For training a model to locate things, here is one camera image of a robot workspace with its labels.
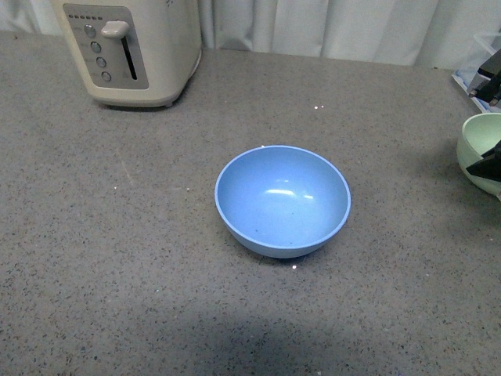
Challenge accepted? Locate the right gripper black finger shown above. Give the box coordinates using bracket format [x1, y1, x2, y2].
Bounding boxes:
[467, 50, 500, 107]
[467, 141, 501, 182]

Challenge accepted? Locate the green bowl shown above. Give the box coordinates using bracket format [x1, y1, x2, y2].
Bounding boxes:
[456, 113, 500, 198]

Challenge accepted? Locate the blue bowl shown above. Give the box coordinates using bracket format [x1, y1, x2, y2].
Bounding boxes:
[214, 145, 351, 259]

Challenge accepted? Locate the blue-rimmed container lid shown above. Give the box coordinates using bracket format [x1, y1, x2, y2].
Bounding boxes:
[452, 70, 500, 114]

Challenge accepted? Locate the clear plastic food container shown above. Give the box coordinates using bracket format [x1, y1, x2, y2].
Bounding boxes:
[455, 32, 500, 90]

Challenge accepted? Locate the white curtain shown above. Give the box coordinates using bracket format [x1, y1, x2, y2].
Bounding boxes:
[0, 0, 501, 71]

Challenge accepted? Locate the cream two-slot toaster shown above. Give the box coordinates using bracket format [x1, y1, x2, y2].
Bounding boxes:
[51, 0, 202, 107]

